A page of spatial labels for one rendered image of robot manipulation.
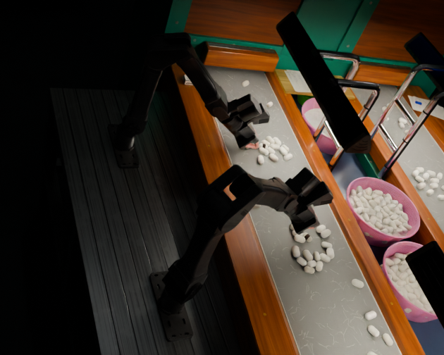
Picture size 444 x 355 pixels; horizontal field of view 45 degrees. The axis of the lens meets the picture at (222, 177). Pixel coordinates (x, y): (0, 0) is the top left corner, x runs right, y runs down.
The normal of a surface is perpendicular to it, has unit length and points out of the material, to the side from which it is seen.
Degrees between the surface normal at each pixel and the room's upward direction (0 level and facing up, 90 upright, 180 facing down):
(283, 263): 0
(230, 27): 90
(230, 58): 90
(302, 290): 0
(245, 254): 0
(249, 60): 90
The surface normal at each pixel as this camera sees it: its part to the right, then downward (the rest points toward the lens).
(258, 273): 0.29, -0.68
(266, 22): 0.25, 0.73
